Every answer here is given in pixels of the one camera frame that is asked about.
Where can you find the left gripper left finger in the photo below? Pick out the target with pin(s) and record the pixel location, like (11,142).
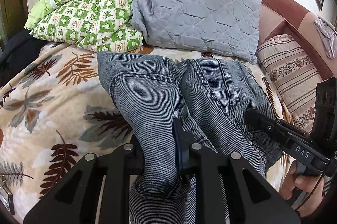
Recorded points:
(95,190)

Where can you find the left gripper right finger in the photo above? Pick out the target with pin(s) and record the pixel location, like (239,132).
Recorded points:
(227,187)

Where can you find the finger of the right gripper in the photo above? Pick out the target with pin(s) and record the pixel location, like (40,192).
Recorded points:
(268,141)
(277,129)

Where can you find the blue denim jeans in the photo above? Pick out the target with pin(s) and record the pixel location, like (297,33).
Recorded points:
(209,95)

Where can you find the dark clothing at bedside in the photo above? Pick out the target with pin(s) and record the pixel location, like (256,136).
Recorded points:
(20,51)

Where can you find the person right hand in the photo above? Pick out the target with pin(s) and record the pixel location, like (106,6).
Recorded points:
(304,183)

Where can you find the striped beige pillow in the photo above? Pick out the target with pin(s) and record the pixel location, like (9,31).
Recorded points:
(294,76)

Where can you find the leaf print blanket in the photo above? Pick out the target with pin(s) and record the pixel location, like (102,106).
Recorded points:
(53,113)

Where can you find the grey cloth on headboard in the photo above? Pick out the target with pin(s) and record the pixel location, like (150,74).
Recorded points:
(328,36)

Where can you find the pink upholstered headboard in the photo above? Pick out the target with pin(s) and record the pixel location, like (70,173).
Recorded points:
(287,16)

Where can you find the grey quilted pillow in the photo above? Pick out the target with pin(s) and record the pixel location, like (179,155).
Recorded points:
(225,27)

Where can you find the green patterned quilt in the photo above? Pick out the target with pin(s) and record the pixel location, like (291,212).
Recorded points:
(95,25)

